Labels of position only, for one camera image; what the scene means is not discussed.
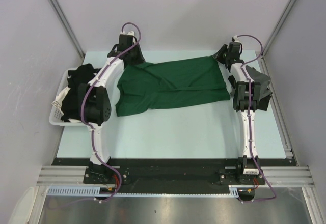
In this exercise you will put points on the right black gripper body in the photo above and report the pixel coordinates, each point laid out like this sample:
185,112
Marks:
223,55

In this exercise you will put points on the blue slotted cable duct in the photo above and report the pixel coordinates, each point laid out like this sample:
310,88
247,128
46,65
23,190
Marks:
73,191

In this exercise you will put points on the aluminium corner post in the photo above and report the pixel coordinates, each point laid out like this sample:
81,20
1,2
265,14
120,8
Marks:
67,27
281,21

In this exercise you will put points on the white plastic basket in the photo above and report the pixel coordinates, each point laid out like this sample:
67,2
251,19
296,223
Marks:
64,83

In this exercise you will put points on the left aluminium corner post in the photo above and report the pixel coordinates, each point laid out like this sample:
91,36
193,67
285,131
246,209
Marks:
67,27

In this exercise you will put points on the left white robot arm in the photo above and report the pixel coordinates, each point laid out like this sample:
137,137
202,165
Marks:
93,98

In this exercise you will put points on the black t shirt in basket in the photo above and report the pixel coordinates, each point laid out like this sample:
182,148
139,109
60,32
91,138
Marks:
70,105

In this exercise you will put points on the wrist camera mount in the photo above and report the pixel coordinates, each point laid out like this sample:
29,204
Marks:
130,33
235,39

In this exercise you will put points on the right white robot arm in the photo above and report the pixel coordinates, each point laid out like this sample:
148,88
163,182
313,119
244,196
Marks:
248,167

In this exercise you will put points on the right aluminium corner post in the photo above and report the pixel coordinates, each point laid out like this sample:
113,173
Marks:
281,21

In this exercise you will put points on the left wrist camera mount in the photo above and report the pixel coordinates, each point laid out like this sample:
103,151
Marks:
130,33

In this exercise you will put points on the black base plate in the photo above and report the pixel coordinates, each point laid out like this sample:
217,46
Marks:
152,187

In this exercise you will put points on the white t shirt in basket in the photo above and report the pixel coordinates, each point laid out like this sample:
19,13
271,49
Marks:
58,100

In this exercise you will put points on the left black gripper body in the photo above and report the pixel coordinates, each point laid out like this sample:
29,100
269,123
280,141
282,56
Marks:
136,56

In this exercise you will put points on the green t shirt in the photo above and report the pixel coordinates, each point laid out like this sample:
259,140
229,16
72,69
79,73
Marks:
170,85

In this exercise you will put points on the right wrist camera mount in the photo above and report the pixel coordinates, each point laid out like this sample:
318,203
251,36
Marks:
235,39

